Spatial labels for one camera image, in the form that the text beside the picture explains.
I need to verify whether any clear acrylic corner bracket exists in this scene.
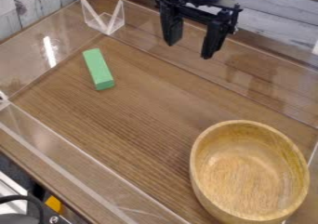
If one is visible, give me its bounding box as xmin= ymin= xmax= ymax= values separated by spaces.
xmin=78 ymin=0 xmax=125 ymax=35

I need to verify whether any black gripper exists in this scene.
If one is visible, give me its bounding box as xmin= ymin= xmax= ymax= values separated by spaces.
xmin=158 ymin=0 xmax=241 ymax=59

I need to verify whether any yellow label sticker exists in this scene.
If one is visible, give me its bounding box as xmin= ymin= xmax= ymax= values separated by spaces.
xmin=43 ymin=196 xmax=61 ymax=214

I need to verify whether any green rectangular block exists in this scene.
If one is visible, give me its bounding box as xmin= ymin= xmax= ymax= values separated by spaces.
xmin=82 ymin=48 xmax=114 ymax=90

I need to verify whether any clear acrylic tray wall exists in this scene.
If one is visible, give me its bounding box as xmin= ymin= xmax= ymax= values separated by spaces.
xmin=0 ymin=91 xmax=188 ymax=224

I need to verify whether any black device with screw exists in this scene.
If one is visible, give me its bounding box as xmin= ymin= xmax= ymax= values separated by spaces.
xmin=43 ymin=215 xmax=72 ymax=224

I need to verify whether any brown wooden bowl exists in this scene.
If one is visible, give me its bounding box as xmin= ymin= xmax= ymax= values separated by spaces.
xmin=188 ymin=120 xmax=309 ymax=224

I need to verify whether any black cable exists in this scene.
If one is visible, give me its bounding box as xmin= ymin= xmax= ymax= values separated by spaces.
xmin=0 ymin=194 xmax=45 ymax=224

